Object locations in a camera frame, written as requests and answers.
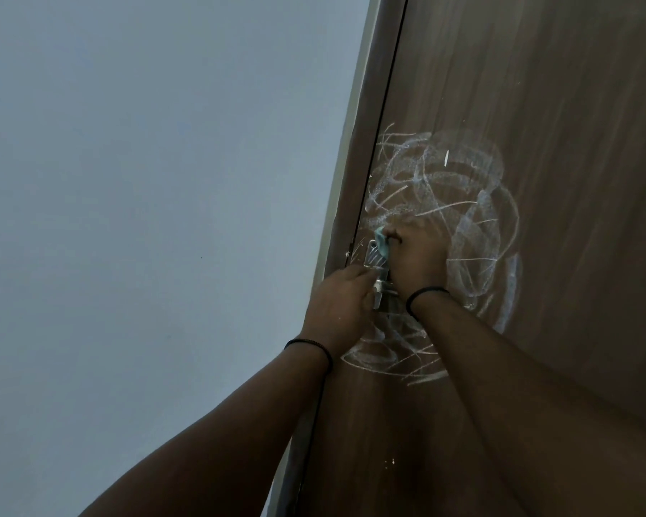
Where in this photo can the person's right hand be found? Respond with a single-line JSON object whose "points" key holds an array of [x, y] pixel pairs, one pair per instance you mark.
{"points": [[420, 258]]}

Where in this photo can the person's left hand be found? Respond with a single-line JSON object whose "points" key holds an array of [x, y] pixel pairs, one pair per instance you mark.
{"points": [[339, 306]]}

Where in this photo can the pale blue wet wipe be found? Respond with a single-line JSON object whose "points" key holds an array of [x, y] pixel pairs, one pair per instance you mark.
{"points": [[381, 235]]}

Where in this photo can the brown wooden door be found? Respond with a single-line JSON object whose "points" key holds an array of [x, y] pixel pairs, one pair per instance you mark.
{"points": [[570, 129]]}

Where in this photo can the person's left forearm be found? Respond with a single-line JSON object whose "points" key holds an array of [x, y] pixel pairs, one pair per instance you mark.
{"points": [[221, 441]]}

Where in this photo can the person's right forearm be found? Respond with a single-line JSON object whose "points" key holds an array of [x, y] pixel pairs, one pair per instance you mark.
{"points": [[517, 398]]}

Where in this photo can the black wristband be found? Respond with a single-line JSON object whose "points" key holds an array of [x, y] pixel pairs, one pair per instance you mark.
{"points": [[428, 289], [307, 343]]}

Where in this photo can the brown door frame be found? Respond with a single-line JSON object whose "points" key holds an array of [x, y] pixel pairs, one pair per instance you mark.
{"points": [[377, 102]]}

